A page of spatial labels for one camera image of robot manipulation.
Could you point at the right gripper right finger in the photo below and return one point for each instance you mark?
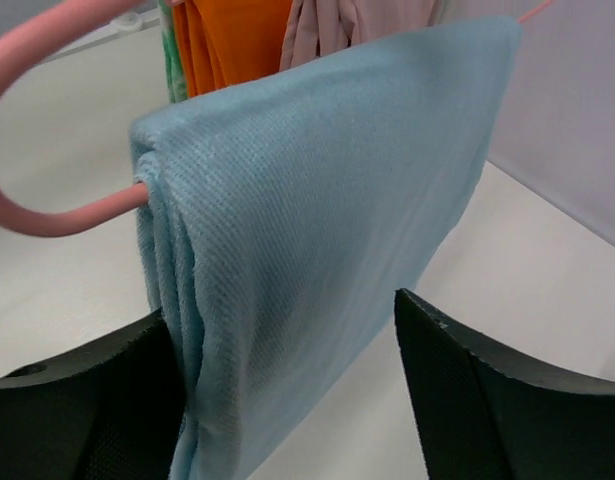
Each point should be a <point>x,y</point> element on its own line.
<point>485,410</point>

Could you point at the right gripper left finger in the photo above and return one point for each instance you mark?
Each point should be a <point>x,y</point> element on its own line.
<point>108,409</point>

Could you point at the light blue trousers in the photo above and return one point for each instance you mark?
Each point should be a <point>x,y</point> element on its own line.
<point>284,213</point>

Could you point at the green patterned trousers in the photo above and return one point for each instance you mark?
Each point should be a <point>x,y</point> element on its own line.
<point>175,78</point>

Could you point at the plain orange trousers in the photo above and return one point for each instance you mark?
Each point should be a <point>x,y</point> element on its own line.
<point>227,42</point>

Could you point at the pink trousers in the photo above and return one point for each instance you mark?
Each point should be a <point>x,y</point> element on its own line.
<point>317,28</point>

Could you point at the white clothes rack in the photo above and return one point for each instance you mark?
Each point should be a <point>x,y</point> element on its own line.
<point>139,18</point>

